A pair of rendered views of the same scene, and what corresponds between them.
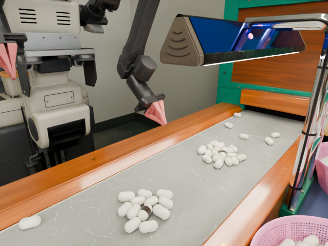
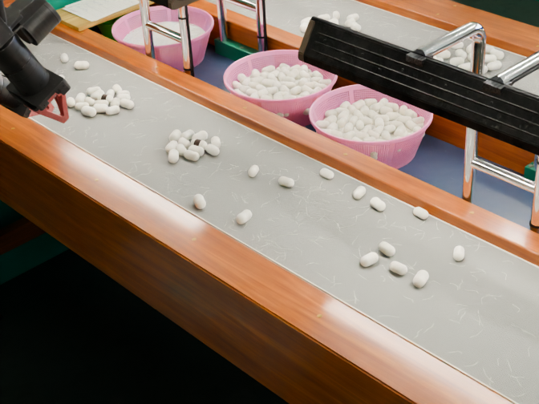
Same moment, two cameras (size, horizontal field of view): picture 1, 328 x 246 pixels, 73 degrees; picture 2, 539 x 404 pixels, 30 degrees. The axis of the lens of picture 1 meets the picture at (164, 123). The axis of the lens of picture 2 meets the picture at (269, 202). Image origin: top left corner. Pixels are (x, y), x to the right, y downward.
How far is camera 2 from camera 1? 2.01 m
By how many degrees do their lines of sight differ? 75
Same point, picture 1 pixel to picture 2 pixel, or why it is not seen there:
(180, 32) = not seen: outside the picture
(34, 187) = (150, 206)
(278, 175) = (168, 72)
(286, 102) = not seen: hidden behind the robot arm
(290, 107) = not seen: hidden behind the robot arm
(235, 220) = (222, 101)
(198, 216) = (204, 124)
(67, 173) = (125, 191)
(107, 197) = (166, 172)
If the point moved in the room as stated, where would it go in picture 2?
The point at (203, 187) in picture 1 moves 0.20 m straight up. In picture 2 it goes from (163, 119) to (153, 36)
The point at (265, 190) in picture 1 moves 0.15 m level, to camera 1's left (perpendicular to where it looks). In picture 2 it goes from (188, 82) to (180, 113)
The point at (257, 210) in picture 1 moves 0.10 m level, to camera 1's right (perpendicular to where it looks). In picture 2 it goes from (212, 90) to (216, 70)
